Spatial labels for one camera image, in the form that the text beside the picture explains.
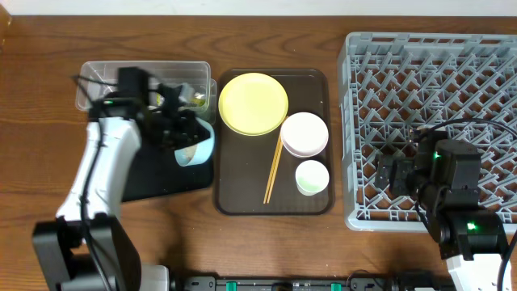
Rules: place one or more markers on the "light blue bowl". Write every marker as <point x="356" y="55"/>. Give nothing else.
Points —
<point x="198" y="153"/>

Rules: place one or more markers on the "black plastic waste tray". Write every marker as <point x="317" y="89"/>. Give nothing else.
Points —
<point x="155" y="172"/>

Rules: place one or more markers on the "clear plastic waste bin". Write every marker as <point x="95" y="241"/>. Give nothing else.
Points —
<point x="100" y="76"/>

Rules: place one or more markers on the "yellow round plate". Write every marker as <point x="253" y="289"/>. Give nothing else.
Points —
<point x="253" y="104"/>

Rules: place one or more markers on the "green yellow snack wrapper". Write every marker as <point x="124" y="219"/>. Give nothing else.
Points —
<point x="198" y="100"/>

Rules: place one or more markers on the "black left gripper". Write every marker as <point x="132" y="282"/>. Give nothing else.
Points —
<point x="182" y="132"/>

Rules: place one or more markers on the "dark brown serving tray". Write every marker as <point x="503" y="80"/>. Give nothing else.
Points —
<point x="243" y="164"/>

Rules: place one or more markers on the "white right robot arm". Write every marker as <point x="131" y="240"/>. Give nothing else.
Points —
<point x="442" y="179"/>

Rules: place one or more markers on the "white cup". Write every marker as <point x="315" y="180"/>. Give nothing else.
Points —
<point x="311" y="177"/>

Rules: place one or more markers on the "pink bowl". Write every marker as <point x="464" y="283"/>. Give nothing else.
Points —
<point x="304" y="134"/>

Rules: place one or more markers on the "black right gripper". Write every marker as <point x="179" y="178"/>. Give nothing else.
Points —
<point x="395" y="175"/>

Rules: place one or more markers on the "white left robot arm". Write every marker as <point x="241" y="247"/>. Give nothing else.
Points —
<point x="85" y="246"/>

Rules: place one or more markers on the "grey dishwasher rack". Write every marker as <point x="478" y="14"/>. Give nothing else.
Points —
<point x="393" y="83"/>

